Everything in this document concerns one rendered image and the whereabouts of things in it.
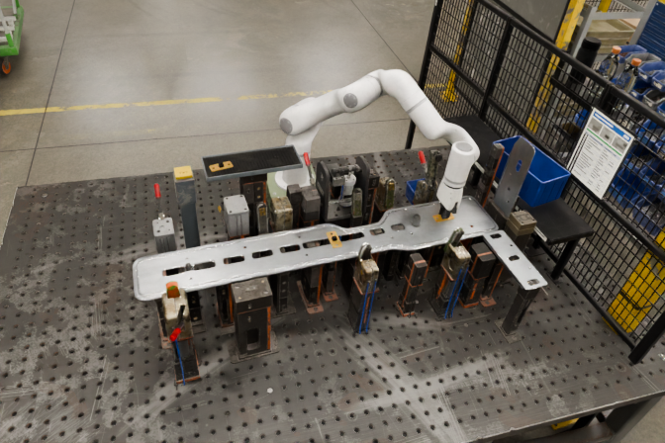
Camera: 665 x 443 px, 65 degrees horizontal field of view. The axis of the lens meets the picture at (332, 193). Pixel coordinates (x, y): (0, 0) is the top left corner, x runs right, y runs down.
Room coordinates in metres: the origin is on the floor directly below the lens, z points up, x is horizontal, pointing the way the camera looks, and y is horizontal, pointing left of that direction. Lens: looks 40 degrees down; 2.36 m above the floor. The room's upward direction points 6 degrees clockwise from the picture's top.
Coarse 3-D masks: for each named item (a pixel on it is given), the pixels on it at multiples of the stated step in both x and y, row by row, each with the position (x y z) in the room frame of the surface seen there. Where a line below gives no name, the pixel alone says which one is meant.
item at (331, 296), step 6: (330, 264) 1.36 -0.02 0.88; (324, 270) 1.39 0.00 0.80; (330, 270) 1.36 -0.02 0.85; (324, 276) 1.39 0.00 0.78; (330, 276) 1.36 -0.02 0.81; (324, 282) 1.38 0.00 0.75; (330, 282) 1.36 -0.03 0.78; (324, 288) 1.38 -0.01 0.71; (330, 288) 1.36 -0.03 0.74; (324, 294) 1.36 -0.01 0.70; (330, 294) 1.36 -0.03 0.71; (330, 300) 1.33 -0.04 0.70
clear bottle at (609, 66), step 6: (618, 48) 1.90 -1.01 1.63; (612, 54) 1.90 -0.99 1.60; (606, 60) 1.90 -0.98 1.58; (612, 60) 1.89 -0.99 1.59; (600, 66) 1.91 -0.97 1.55; (606, 66) 1.89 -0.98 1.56; (612, 66) 1.88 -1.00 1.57; (600, 72) 1.90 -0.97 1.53; (606, 72) 1.88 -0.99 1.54; (612, 72) 1.88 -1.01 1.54; (606, 78) 1.88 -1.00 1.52; (612, 78) 1.88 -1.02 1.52; (594, 90) 1.89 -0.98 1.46; (600, 90) 1.88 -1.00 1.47
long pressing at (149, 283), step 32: (320, 224) 1.44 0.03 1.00; (384, 224) 1.49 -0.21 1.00; (448, 224) 1.53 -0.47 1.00; (480, 224) 1.55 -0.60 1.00; (160, 256) 1.20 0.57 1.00; (192, 256) 1.22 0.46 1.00; (224, 256) 1.23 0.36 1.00; (288, 256) 1.27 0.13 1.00; (320, 256) 1.28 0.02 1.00; (352, 256) 1.31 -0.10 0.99; (160, 288) 1.07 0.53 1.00; (192, 288) 1.08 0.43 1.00
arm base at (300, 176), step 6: (300, 168) 1.91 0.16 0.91; (306, 168) 1.93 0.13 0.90; (276, 174) 1.97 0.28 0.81; (282, 174) 1.98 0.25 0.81; (288, 174) 1.91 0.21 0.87; (294, 174) 1.90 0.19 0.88; (300, 174) 1.91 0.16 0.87; (306, 174) 1.94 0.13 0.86; (312, 174) 2.01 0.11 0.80; (276, 180) 1.93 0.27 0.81; (282, 180) 1.93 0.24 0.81; (288, 180) 1.91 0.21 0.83; (294, 180) 1.90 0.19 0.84; (300, 180) 1.91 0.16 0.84; (306, 180) 1.94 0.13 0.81; (282, 186) 1.89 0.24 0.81; (300, 186) 1.91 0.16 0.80
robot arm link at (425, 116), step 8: (424, 104) 1.64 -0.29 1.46; (408, 112) 1.65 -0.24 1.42; (416, 112) 1.63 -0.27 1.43; (424, 112) 1.62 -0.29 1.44; (432, 112) 1.63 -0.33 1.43; (416, 120) 1.62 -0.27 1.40; (424, 120) 1.61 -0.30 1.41; (432, 120) 1.61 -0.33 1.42; (440, 120) 1.62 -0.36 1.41; (424, 128) 1.60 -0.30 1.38; (432, 128) 1.59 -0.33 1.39; (440, 128) 1.60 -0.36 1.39; (448, 128) 1.62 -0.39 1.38; (456, 128) 1.64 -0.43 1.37; (432, 136) 1.59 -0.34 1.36; (440, 136) 1.61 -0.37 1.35; (448, 136) 1.64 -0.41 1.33; (456, 136) 1.65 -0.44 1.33; (464, 136) 1.64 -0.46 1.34; (472, 144) 1.63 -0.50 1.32
